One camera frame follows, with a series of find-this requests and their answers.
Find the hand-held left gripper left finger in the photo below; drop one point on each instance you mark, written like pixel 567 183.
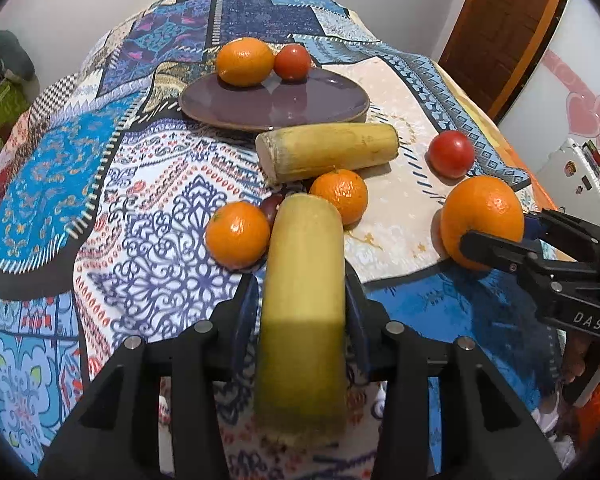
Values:
pixel 246 310

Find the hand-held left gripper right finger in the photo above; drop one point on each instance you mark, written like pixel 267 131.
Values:
pixel 354 310

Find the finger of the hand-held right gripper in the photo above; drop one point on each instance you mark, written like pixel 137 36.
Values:
pixel 500 252
pixel 560 227

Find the large orange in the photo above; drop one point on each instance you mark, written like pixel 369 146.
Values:
pixel 480 210

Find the yellow peeled sugarcane piece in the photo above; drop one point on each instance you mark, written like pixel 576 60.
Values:
pixel 304 280
pixel 330 150

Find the purple plate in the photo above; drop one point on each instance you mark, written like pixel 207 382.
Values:
pixel 280 102

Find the person's right hand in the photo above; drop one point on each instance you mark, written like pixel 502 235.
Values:
pixel 574 360

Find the white refrigerator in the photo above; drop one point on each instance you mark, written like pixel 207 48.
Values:
pixel 572 180

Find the small orange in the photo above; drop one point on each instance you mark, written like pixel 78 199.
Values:
pixel 341 194
pixel 237 235
pixel 245 61

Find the dark purple plum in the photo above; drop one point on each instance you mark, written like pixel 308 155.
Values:
pixel 271 208

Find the red tomato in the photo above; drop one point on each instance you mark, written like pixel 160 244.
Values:
pixel 451 154
pixel 292 62

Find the patchwork printed blanket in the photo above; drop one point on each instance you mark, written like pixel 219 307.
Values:
pixel 130 200

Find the brown wooden door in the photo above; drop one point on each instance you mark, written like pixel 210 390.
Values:
pixel 500 30

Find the pink heart wall decoration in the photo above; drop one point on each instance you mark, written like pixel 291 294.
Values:
pixel 582 105

